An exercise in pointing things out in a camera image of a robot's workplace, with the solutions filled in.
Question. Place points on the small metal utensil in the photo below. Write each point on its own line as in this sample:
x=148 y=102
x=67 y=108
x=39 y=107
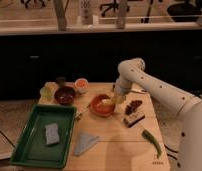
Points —
x=80 y=115

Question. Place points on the green plastic tray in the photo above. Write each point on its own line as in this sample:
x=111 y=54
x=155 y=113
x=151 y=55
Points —
x=32 y=150

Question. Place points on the green pepper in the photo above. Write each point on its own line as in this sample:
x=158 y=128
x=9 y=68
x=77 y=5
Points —
x=150 y=138

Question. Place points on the dark maroon bowl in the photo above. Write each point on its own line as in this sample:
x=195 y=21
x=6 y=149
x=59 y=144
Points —
x=65 y=95

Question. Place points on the grey folded cloth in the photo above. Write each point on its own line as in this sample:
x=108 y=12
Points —
x=85 y=142

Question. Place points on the yellow banana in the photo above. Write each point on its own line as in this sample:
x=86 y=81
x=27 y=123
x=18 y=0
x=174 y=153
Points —
x=107 y=102

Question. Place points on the grey sponge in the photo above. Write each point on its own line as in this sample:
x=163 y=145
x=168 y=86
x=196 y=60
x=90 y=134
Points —
x=51 y=133

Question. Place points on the bunch of dark grapes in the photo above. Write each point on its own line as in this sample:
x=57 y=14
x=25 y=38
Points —
x=132 y=106

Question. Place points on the small dark cup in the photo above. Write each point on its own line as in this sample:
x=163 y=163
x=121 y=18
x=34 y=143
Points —
x=61 y=81

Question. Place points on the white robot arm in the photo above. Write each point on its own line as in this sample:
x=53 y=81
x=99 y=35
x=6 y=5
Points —
x=187 y=106

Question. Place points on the small orange cup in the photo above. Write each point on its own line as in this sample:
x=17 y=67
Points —
x=81 y=85

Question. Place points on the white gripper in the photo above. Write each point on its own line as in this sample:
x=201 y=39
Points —
x=122 y=88

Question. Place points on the red bowl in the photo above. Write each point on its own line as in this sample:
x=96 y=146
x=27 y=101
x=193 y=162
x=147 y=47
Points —
x=97 y=107

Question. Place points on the white knife utensil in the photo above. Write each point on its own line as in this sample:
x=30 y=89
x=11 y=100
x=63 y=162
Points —
x=140 y=91

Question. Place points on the green cup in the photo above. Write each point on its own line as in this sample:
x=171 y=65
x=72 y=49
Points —
x=46 y=93

